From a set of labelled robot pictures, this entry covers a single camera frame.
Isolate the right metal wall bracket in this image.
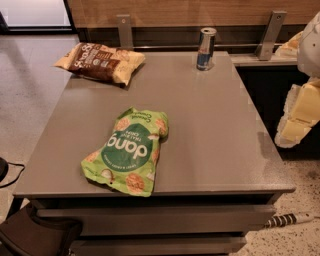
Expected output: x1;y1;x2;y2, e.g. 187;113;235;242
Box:
255;11;287;60

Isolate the blue silver redbull can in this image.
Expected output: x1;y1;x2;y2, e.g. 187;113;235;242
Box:
196;27;217;71

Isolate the grey drawer cabinet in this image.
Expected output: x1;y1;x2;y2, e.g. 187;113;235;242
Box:
14;52;294;256

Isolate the brown cream snack bag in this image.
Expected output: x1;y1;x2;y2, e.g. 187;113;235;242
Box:
54;43;145;85

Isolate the green rice chip bag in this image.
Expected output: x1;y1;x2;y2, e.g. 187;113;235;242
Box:
81;108;169;197

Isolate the dark brown chair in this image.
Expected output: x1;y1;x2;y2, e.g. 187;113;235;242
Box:
0;204;82;256

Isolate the grey side shelf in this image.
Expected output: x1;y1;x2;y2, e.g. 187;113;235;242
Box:
230;54;297;67

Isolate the left metal wall bracket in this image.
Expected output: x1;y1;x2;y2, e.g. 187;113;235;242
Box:
117;14;134;50

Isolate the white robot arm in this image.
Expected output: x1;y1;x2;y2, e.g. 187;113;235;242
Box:
274;12;320;148

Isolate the metal wall bracket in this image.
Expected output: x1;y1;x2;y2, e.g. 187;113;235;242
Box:
117;14;134;50
255;11;287;60

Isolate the black cable on floor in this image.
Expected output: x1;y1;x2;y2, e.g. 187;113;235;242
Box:
0;162;26;189

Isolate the black white striped cable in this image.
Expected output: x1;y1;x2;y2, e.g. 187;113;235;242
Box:
264;211;316;229

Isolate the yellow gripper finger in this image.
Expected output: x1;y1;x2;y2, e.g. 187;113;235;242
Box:
280;120;311;142
290;79;320;124

